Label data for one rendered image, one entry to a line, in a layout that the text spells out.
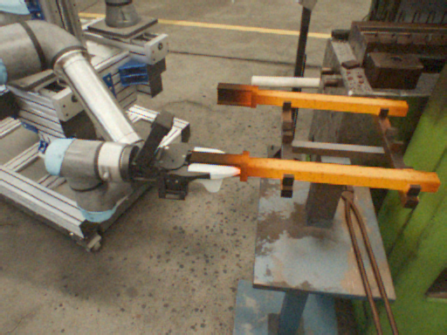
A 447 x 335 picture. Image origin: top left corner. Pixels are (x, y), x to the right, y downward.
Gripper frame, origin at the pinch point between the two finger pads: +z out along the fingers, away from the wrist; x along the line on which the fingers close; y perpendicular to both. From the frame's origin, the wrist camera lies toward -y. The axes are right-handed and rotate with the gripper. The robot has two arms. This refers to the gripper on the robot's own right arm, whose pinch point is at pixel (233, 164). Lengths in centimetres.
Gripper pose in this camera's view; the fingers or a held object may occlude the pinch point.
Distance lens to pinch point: 63.2
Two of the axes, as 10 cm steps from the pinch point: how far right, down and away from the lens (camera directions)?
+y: 0.0, 7.4, 6.7
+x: -1.3, 6.7, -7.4
